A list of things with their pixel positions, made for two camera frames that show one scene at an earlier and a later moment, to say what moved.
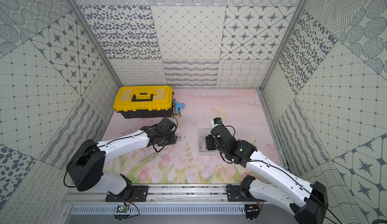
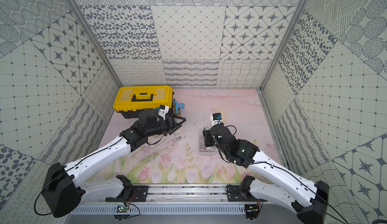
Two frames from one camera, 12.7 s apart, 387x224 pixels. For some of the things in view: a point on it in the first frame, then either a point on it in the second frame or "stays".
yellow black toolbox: x=144 y=101 stays
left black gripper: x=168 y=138 → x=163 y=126
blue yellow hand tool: x=176 y=107 stays
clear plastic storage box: x=202 y=148 stays
